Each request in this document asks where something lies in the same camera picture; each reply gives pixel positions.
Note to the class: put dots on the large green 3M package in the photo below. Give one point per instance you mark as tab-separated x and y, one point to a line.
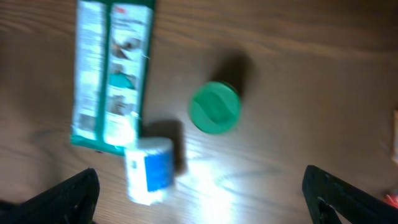
112	52

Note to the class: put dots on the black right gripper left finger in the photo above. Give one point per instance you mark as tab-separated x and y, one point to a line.
71	201

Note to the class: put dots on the green lid jar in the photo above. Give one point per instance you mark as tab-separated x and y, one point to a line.
215	108

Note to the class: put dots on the red snack wrapper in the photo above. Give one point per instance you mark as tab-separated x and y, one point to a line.
391	199

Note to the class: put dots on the white lid blue jar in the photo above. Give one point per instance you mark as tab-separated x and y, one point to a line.
149	166

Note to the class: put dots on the orange tissue pack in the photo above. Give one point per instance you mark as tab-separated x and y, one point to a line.
394	152

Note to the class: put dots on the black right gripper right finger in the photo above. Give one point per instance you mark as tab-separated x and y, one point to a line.
328	196

